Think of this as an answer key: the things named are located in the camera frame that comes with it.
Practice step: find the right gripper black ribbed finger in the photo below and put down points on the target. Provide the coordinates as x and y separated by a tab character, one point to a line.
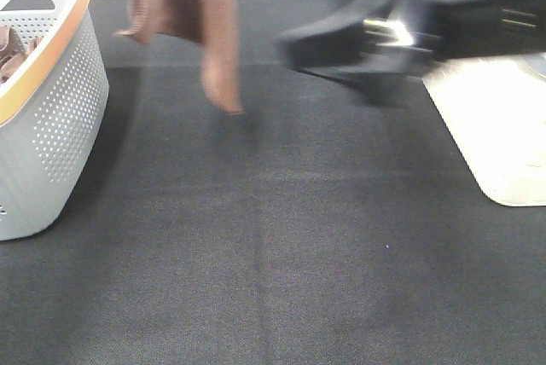
343	49

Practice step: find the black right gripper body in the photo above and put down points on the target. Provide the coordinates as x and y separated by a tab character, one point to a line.
417	35

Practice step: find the white plastic storage bin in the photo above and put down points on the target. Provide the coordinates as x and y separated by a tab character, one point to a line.
494	108

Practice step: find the brown towels inside basket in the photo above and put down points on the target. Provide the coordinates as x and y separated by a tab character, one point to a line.
13	53

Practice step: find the black fabric table cloth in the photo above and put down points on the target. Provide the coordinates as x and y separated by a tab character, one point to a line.
309	230

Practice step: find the brown microfibre towel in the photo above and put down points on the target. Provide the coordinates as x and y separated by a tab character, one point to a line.
213	24

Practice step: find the grey perforated laundry basket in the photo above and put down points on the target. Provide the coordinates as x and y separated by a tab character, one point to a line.
51	111

